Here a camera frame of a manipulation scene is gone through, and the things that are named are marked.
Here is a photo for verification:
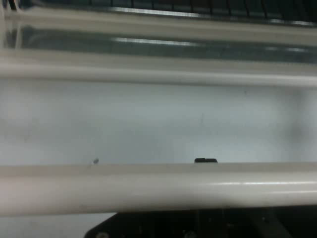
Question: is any metal wire oven rack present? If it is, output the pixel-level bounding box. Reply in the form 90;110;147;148
14;0;317;25

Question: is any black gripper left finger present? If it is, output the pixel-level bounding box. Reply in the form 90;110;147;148
83;157;207;238

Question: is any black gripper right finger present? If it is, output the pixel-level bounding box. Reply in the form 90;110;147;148
206;158;317;238

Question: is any white toaster oven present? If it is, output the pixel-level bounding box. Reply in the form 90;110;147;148
0;0;317;28

